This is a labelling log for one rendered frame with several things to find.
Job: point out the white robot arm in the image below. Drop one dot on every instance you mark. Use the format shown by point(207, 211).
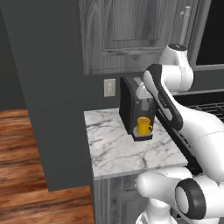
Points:
point(198, 131)

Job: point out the black coffee machine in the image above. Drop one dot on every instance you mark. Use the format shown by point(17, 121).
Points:
point(131, 102)

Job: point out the yellow coffee mug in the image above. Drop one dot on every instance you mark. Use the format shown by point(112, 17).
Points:
point(143, 126)

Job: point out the black stove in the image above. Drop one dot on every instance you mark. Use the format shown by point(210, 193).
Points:
point(186, 140)

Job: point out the grey base cupboard door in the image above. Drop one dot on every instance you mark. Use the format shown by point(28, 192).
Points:
point(125, 198)

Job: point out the silver microwave oven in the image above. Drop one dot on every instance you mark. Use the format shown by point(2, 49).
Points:
point(208, 35)

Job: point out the white wall switch plate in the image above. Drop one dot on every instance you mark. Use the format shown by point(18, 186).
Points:
point(109, 87)

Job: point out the grey wooden wall cupboard door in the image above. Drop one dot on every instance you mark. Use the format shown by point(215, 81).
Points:
point(128, 32)

